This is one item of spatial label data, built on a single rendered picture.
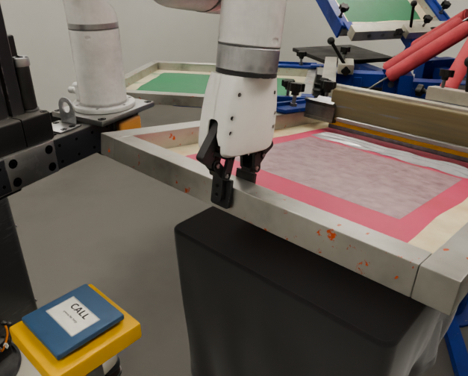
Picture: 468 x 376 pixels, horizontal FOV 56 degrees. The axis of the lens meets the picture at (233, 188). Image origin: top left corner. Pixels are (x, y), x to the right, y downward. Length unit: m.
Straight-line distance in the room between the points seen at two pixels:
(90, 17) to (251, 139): 0.45
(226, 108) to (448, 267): 0.28
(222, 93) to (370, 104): 0.62
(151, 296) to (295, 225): 1.70
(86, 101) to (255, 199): 0.50
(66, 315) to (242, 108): 0.37
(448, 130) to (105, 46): 0.72
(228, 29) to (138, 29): 4.65
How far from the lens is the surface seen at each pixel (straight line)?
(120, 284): 2.27
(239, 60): 0.51
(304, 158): 0.86
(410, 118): 1.06
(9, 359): 1.67
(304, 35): 6.16
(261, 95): 0.54
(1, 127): 0.78
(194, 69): 2.14
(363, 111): 1.10
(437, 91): 1.33
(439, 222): 0.68
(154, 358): 1.90
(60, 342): 0.63
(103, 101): 0.92
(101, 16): 0.90
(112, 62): 0.91
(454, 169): 0.97
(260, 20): 0.51
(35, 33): 4.59
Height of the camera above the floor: 1.40
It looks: 27 degrees down
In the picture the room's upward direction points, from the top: straight up
